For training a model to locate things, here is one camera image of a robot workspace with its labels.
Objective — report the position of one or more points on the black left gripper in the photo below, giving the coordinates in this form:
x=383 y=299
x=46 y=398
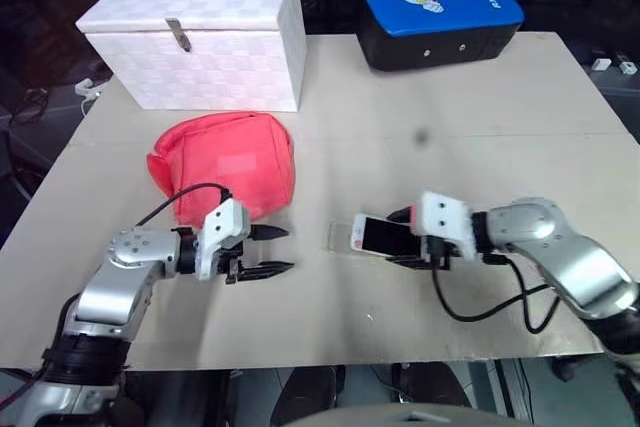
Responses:
x=234 y=253

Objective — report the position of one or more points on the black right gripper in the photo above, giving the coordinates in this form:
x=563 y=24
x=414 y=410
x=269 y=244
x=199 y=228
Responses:
x=440 y=253

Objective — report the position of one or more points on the white smartphone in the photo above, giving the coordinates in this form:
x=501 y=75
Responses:
x=382 y=236

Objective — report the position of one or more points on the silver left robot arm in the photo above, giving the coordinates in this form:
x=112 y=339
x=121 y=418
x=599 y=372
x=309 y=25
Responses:
x=114 y=292

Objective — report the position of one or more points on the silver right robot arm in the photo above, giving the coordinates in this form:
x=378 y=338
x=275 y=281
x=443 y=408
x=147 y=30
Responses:
x=565 y=257

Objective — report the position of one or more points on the clear plastic phone case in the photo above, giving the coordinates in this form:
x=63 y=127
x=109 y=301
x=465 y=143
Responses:
x=340 y=237

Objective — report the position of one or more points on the red fabric bag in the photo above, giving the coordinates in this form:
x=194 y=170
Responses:
x=230 y=167

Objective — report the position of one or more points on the white woven lidded box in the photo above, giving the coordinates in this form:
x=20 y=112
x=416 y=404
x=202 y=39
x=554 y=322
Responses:
x=210 y=47

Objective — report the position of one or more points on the blue and black padded block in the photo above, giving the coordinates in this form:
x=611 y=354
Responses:
x=435 y=12

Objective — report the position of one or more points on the metal box latch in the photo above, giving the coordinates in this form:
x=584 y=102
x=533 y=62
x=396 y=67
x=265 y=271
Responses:
x=180 y=36

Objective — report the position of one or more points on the small white plug adapter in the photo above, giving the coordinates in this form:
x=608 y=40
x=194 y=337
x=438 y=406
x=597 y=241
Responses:
x=601 y=64
x=628 y=68

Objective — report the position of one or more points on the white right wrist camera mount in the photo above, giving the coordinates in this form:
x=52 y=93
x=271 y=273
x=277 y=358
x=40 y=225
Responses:
x=442 y=222

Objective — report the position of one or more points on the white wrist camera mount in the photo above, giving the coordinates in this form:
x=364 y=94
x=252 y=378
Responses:
x=442 y=222
x=220 y=227

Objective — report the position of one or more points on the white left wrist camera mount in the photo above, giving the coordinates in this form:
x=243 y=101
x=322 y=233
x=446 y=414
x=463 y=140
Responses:
x=220 y=227

